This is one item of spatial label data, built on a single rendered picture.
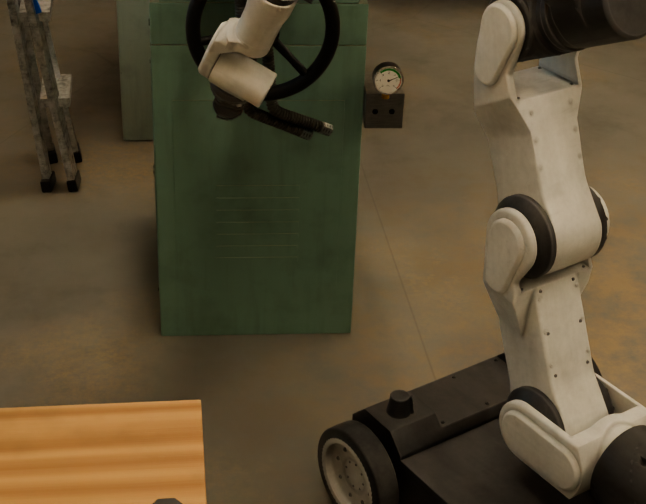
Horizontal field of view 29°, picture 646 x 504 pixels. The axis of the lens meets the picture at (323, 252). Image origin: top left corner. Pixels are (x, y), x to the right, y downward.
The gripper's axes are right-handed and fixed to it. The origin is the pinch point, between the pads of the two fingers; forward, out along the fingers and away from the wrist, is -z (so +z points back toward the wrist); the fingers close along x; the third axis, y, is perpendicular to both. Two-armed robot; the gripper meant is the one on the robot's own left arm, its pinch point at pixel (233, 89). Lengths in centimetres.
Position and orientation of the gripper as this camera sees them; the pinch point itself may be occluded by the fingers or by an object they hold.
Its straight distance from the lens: 234.8
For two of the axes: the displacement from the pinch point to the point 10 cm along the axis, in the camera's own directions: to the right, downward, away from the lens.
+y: -9.5, -2.9, -0.8
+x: 2.9, -9.6, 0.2
